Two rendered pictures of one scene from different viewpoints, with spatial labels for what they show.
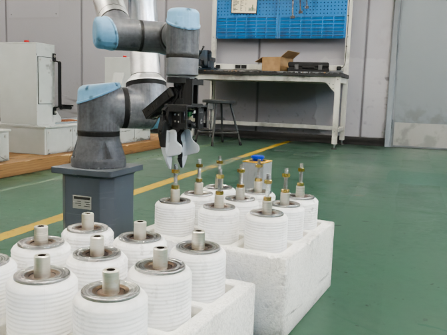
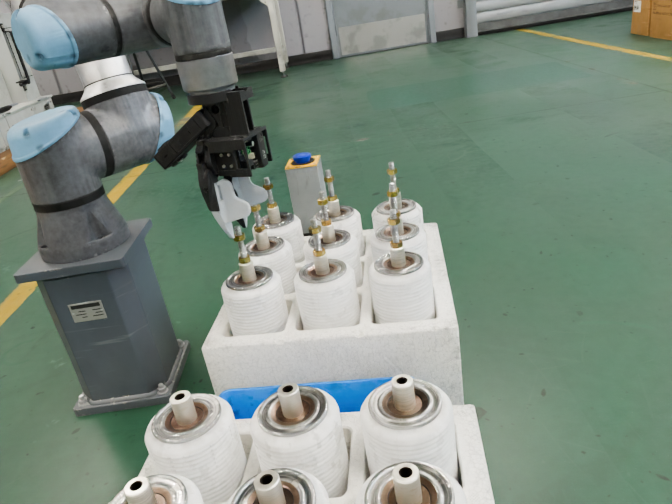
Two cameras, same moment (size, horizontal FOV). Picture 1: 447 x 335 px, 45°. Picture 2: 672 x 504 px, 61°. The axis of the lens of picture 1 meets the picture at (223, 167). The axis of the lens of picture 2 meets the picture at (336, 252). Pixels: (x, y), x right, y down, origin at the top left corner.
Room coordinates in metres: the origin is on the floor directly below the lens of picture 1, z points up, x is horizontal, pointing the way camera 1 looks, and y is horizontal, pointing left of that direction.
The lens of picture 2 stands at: (0.45, 0.22, 0.65)
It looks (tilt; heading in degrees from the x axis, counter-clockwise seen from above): 25 degrees down; 343
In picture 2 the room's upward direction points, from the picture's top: 10 degrees counter-clockwise
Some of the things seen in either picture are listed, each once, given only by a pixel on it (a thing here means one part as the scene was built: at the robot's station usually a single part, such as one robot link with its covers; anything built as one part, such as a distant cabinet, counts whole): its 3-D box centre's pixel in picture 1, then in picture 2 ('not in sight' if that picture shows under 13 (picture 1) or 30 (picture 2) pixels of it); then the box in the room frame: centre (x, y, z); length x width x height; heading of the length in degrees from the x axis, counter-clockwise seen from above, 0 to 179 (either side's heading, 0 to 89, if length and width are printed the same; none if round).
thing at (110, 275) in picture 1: (110, 282); not in sight; (0.67, 0.14, 0.26); 0.02 x 0.02 x 0.03
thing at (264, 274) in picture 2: (175, 201); (249, 278); (1.27, 0.11, 0.25); 0.08 x 0.08 x 0.01
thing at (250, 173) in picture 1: (255, 211); (314, 228); (1.62, -0.10, 0.16); 0.07 x 0.07 x 0.31; 64
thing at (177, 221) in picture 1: (174, 238); (261, 326); (1.27, 0.11, 0.16); 0.10 x 0.10 x 0.18
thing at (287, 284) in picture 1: (237, 260); (343, 318); (1.32, -0.04, 0.09); 0.39 x 0.39 x 0.18; 64
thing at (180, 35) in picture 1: (182, 34); (192, 12); (1.26, 0.10, 0.64); 0.09 x 0.08 x 0.11; 23
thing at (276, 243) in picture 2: (198, 193); (263, 246); (1.38, 0.06, 0.25); 0.08 x 0.08 x 0.01
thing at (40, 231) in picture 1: (40, 235); (141, 499); (0.88, 0.30, 0.26); 0.02 x 0.02 x 0.03
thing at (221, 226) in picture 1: (217, 245); (331, 320); (1.22, 0.01, 0.16); 0.10 x 0.10 x 0.18
